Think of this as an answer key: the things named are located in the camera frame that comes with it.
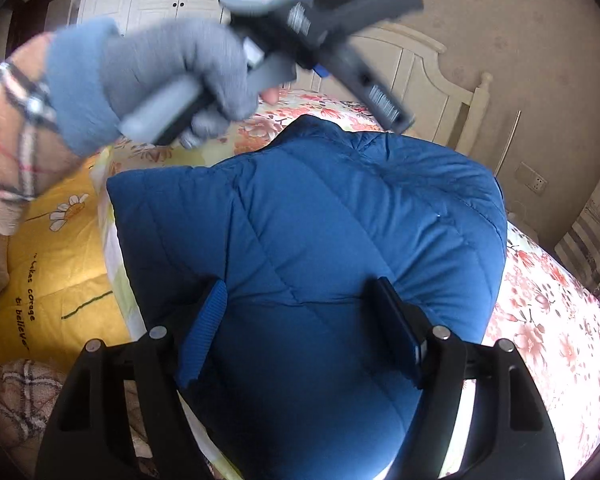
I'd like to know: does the blue padded jacket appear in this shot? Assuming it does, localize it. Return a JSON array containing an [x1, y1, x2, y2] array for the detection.
[[107, 115, 507, 479]]

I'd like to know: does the left plaid sleeve forearm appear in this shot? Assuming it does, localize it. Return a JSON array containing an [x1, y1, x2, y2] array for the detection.
[[0, 32, 83, 293]]

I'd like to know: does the left grey gloved hand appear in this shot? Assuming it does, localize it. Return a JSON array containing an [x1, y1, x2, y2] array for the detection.
[[44, 18, 279, 158]]

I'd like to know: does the floral bed sheet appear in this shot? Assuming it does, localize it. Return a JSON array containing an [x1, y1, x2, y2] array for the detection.
[[91, 90, 600, 479]]

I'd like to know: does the white headboard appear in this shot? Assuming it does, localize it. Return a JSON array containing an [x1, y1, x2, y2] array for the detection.
[[289, 22, 496, 157]]

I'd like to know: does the silver floor lamp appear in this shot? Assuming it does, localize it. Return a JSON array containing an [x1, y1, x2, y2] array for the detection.
[[494, 110, 522, 177]]

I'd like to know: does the wall socket panel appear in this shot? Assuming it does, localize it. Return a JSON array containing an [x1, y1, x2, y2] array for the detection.
[[515, 162, 547, 195]]

